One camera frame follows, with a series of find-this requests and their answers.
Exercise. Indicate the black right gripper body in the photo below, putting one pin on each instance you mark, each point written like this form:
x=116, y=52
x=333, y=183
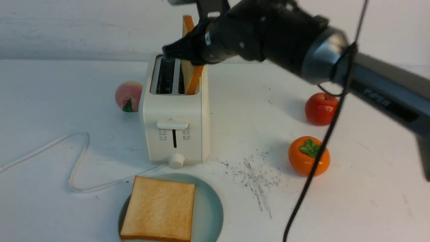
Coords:
x=255, y=30

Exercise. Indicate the toast slice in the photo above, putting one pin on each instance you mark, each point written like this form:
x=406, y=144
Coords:
x=159, y=210
x=191, y=74

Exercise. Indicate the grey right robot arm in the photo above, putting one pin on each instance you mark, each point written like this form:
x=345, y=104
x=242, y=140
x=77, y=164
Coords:
x=399, y=94

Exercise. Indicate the white two-slot toaster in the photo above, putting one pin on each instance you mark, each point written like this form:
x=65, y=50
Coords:
x=176, y=126

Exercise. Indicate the red toy apple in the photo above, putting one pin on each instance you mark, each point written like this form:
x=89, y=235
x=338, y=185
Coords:
x=320, y=109

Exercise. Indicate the orange toy persimmon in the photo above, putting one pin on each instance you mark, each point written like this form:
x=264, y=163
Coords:
x=302, y=153

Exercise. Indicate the pink toy peach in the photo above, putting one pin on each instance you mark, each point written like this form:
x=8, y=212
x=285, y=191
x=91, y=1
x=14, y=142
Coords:
x=128, y=95

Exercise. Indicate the light green round plate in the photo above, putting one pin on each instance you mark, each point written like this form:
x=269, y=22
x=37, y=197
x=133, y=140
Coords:
x=208, y=213

